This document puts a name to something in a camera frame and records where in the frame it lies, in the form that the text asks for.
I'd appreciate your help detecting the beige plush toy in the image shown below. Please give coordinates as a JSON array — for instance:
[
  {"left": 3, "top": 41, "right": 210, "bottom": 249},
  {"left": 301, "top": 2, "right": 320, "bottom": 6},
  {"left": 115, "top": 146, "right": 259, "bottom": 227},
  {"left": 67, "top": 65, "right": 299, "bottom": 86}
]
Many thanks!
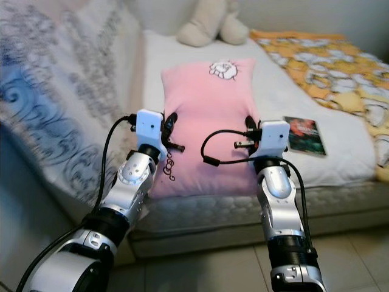
[{"left": 176, "top": 0, "right": 252, "bottom": 48}]

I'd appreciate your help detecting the pink pillow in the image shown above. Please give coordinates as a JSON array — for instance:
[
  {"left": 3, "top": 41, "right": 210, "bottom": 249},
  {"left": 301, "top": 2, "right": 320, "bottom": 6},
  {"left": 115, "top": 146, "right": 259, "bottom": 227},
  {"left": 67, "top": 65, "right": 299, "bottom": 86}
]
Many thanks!
[{"left": 161, "top": 58, "right": 265, "bottom": 200}]

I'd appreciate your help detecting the orange yellow cartoon blanket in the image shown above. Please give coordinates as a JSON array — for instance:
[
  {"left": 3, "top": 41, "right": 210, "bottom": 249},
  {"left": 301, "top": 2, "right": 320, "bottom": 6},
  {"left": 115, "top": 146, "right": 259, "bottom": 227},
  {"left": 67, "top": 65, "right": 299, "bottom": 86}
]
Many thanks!
[{"left": 249, "top": 30, "right": 389, "bottom": 168}]

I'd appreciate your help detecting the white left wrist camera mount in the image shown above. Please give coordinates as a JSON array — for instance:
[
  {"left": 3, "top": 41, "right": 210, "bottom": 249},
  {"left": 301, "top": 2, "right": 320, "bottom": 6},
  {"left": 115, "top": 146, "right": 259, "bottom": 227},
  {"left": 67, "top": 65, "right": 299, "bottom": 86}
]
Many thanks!
[{"left": 136, "top": 109, "right": 166, "bottom": 148}]

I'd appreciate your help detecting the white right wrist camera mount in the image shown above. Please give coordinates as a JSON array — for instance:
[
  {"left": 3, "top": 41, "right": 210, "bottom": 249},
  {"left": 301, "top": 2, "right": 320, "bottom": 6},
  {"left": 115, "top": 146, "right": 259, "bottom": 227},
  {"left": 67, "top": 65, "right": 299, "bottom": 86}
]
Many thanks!
[{"left": 255, "top": 120, "right": 290, "bottom": 160}]

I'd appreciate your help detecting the white bed mattress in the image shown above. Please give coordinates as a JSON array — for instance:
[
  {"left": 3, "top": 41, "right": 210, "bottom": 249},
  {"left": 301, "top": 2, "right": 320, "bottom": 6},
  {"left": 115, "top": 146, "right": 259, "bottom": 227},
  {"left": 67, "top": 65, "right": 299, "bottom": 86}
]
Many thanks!
[{"left": 103, "top": 30, "right": 389, "bottom": 259}]

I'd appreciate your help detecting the white grey-patterned printed quilt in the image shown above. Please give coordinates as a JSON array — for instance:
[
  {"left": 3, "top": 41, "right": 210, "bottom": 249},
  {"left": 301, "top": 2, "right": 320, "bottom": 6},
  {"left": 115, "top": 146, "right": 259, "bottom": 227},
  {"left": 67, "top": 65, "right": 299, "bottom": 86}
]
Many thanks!
[{"left": 0, "top": 0, "right": 146, "bottom": 214}]

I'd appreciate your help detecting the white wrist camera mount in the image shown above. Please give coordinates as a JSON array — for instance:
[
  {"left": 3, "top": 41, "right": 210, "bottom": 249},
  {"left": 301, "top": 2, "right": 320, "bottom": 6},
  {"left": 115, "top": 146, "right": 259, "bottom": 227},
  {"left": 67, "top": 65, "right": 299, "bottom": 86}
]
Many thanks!
[
  {"left": 255, "top": 120, "right": 290, "bottom": 160},
  {"left": 136, "top": 109, "right": 166, "bottom": 148}
]

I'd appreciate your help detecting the dark cover book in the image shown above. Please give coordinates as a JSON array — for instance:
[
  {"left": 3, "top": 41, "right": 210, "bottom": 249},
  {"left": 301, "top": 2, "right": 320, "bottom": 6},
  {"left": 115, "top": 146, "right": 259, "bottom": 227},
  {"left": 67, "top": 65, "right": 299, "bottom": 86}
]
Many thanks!
[{"left": 283, "top": 116, "right": 327, "bottom": 157}]

